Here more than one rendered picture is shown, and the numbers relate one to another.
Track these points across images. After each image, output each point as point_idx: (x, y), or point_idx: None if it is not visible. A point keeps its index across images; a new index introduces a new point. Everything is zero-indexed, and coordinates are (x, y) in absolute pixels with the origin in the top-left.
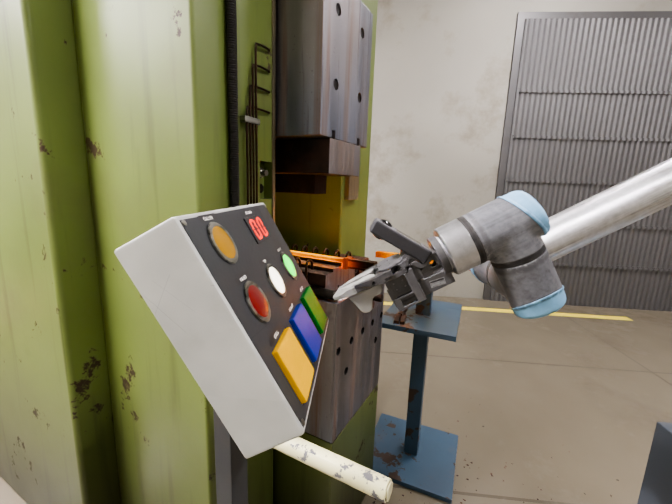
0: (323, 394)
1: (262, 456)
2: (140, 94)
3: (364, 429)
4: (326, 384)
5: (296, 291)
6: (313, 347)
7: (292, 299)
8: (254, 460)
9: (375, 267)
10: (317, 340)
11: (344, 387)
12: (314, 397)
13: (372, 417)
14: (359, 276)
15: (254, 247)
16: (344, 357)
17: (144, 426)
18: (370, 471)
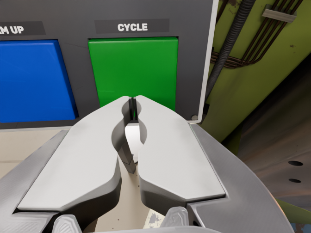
0: (255, 161)
1: (215, 131)
2: None
3: (285, 211)
4: (261, 161)
5: (88, 19)
6: (7, 108)
7: (35, 21)
8: (208, 128)
9: (201, 212)
10: (45, 111)
11: (278, 182)
12: (252, 153)
13: (306, 220)
14: (161, 137)
15: None
16: (303, 174)
17: None
18: (157, 220)
